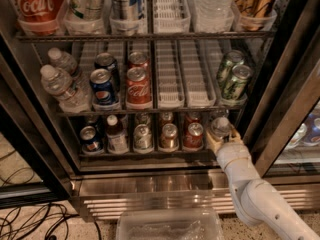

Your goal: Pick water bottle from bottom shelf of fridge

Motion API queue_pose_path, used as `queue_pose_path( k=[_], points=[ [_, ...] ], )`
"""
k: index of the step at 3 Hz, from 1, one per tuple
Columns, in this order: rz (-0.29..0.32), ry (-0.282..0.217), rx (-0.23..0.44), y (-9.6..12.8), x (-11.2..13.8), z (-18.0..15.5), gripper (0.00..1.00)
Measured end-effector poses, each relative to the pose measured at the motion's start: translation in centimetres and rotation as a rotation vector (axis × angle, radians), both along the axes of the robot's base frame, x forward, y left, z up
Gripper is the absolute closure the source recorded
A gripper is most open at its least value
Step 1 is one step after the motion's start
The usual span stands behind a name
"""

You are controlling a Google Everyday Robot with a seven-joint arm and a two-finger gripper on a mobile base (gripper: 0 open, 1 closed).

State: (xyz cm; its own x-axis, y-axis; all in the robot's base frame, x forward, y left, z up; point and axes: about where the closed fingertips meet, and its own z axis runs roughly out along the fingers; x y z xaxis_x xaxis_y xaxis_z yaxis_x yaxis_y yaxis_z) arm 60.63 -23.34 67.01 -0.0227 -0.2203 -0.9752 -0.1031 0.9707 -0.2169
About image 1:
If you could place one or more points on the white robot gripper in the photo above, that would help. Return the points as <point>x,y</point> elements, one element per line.
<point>232,153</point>

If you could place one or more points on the clear water bottle bottom shelf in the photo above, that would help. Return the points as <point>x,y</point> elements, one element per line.
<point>220,129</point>

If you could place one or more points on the clear water bottle shelf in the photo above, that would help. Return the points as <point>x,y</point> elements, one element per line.
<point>220,129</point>
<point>211,16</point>

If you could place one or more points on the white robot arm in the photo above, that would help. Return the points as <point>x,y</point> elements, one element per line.
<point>255,200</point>

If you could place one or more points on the rear water bottle bottom shelf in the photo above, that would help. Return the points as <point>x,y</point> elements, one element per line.
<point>219,113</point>

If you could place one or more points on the glass fridge door right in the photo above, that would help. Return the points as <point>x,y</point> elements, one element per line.
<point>291,87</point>

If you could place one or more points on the empty white shelf tray left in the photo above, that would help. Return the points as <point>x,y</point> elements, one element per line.
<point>169,81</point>

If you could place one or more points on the empty white shelf tray right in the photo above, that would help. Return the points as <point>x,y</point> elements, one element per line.
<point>198,86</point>

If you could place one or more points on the brown tea bottle white cap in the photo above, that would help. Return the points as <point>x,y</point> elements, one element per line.
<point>117,141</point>

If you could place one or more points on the stainless steel fridge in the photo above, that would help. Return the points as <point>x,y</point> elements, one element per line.
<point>105,185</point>

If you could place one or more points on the empty white tray top shelf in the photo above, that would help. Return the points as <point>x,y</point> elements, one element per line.
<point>171,16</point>

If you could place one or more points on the clear water bottle top shelf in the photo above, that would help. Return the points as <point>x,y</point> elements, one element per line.
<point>211,16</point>

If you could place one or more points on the gold brown can top shelf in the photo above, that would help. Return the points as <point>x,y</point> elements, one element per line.
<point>253,15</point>

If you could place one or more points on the silver blue can top shelf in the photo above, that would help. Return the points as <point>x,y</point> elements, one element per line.
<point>128,17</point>

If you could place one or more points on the front water bottle middle shelf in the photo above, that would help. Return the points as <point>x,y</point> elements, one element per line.
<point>71,97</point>

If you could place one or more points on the rear water bottle middle shelf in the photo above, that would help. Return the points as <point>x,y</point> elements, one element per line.
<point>65,61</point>

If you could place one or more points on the green white can top shelf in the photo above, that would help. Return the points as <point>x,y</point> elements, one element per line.
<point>84,17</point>

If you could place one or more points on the red Coca-Cola can top shelf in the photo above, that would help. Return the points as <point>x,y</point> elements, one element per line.
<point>40,14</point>

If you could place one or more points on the red Coca-Cola can bottom front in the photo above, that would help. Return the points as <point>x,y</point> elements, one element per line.
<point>193,136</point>

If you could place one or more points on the red Coca-Cola can bottom rear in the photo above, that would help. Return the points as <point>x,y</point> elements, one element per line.
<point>192,117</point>

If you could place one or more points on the green can middle front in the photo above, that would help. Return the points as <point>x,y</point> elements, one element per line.
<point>235,85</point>

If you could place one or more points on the orange soda can bottom front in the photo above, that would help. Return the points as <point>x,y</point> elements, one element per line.
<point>169,137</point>

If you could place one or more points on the orange soda can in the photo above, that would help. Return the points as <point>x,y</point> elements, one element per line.
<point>165,118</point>
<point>169,137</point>

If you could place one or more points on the orange soda can bottom rear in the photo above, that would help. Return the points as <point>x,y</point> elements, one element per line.
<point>165,118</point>

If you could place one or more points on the green white can bottom front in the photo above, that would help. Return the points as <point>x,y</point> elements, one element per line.
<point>142,139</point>

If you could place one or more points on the green can middle rear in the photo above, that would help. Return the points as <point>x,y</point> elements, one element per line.
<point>229,60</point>

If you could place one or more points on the green white can bottom rear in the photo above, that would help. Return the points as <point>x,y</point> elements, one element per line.
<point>143,118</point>

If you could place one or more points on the cans behind glass door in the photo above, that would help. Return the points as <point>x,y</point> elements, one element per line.
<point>308,133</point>

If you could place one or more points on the red Coca-Cola can middle front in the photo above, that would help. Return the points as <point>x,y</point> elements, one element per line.
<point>138,95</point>

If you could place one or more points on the red Coca-Cola can middle rear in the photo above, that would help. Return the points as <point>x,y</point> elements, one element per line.
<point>138,59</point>

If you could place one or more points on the clear plastic bin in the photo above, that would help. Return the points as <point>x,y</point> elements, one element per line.
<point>170,224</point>

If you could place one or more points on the blue Pepsi can bottom front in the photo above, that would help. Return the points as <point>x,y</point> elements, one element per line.
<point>91,140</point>

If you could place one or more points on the blue pepsi can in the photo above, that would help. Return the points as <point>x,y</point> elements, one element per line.
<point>91,140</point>
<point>105,95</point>
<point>95,121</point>

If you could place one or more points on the blue Pepsi can middle front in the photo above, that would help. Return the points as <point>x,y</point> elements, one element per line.
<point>105,95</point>

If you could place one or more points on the blue Pepsi can bottom rear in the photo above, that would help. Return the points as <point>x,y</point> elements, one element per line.
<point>95,121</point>

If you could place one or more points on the dark Pepsi can middle rear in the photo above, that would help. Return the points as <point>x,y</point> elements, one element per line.
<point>107,61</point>

